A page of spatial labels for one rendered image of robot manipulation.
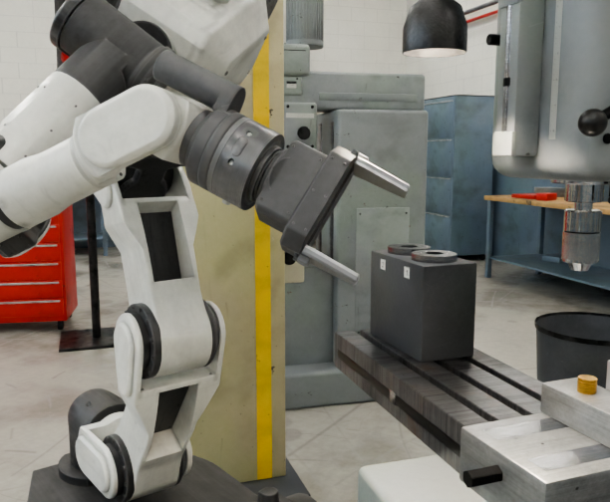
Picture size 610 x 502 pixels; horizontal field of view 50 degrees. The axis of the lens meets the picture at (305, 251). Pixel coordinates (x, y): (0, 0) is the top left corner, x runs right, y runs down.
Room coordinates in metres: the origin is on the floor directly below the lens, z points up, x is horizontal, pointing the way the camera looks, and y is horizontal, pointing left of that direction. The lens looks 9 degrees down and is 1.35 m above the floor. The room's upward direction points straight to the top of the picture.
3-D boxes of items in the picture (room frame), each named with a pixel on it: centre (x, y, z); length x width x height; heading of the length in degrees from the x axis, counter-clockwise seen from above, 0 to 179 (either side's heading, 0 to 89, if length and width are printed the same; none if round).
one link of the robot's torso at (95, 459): (1.39, 0.38, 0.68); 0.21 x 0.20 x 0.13; 38
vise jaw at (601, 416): (0.74, -0.35, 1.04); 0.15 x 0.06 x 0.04; 21
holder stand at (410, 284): (1.33, -0.24, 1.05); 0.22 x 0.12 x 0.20; 21
